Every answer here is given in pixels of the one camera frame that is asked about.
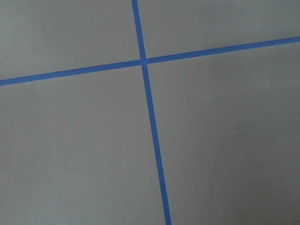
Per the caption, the brown paper table cover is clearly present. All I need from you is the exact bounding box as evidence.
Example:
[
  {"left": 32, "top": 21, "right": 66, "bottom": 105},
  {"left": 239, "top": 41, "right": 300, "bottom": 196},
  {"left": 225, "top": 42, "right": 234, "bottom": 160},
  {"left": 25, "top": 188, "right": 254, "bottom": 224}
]
[{"left": 0, "top": 0, "right": 300, "bottom": 225}]

